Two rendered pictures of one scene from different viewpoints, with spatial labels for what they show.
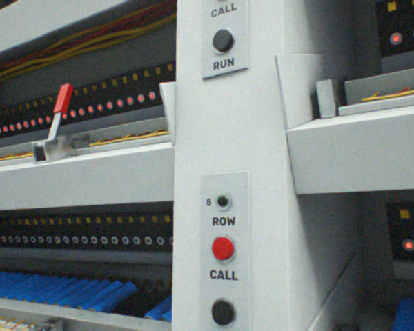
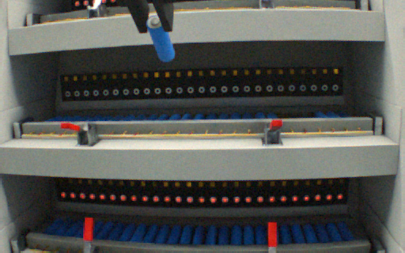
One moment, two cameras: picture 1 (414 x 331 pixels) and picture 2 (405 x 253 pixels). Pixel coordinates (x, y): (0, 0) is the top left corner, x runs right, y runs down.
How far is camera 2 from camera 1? 0.51 m
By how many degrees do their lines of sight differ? 27
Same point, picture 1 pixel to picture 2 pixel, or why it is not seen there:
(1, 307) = (193, 122)
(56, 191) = (284, 28)
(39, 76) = not seen: outside the picture
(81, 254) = (197, 101)
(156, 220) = (282, 73)
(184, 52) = not seen: outside the picture
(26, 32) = not seen: outside the picture
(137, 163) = (358, 16)
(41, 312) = (244, 121)
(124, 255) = (245, 100)
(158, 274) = (287, 108)
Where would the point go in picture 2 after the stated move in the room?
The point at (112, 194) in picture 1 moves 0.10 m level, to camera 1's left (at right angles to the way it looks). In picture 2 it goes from (334, 34) to (282, 18)
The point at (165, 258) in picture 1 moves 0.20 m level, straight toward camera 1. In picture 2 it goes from (284, 100) to (380, 77)
